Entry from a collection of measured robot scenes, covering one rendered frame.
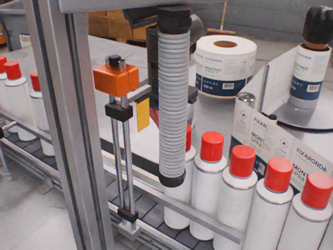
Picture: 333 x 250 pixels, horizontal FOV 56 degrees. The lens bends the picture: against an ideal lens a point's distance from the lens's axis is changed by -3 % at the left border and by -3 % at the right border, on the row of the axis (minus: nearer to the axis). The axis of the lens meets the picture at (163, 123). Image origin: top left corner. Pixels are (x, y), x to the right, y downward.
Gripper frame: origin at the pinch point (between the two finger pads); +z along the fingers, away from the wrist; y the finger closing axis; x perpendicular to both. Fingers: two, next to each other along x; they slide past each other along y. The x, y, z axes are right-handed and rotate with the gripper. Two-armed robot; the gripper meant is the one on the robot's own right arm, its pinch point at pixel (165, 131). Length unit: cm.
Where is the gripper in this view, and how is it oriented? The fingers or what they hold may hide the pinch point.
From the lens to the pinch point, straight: 61.5
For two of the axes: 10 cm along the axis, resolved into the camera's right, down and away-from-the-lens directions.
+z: 0.2, 8.5, 5.3
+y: -8.2, -2.9, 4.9
